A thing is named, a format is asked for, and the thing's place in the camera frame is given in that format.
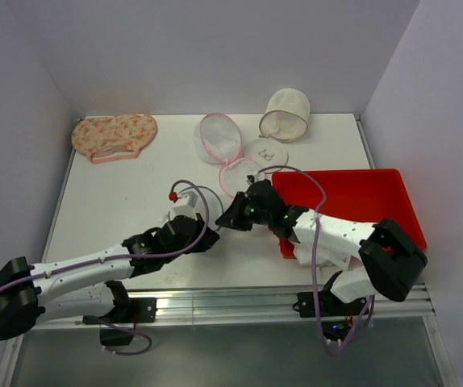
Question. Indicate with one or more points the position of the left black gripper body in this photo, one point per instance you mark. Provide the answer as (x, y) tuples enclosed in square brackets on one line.
[(203, 246)]

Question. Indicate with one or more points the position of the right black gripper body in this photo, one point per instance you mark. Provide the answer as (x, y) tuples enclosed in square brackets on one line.
[(254, 215)]

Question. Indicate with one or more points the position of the grey-trimmed white mesh laundry bag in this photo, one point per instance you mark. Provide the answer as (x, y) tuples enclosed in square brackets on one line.
[(208, 198)]

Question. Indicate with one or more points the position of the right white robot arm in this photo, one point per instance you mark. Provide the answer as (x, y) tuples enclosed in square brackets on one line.
[(370, 258)]

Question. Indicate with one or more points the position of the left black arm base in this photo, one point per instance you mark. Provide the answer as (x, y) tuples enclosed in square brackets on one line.
[(118, 327)]

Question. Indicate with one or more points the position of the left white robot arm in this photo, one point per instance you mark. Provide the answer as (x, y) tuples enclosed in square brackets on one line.
[(92, 286)]

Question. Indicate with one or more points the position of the pink-trimmed white mesh laundry bag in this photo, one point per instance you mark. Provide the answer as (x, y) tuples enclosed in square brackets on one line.
[(218, 140)]

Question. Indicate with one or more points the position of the white bra in tray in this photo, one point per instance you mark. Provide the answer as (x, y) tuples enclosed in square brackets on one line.
[(324, 256)]

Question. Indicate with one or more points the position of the beige mesh laundry bag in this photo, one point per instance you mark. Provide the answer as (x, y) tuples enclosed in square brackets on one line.
[(286, 120)]

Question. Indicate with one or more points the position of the orange floral laundry bag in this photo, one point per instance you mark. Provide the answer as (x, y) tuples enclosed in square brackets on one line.
[(111, 138)]

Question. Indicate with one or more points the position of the red plastic tray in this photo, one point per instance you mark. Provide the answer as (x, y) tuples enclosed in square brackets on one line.
[(363, 195)]

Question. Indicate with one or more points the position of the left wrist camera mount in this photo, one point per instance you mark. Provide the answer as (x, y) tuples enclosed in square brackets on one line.
[(183, 204)]

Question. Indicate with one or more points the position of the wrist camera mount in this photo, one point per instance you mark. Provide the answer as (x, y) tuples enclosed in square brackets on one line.
[(253, 178), (183, 204)]

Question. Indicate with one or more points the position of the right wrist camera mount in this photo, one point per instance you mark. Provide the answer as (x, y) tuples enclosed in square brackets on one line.
[(253, 178)]

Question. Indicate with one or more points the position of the aluminium mounting rail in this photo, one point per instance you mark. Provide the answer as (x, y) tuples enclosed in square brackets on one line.
[(284, 304)]

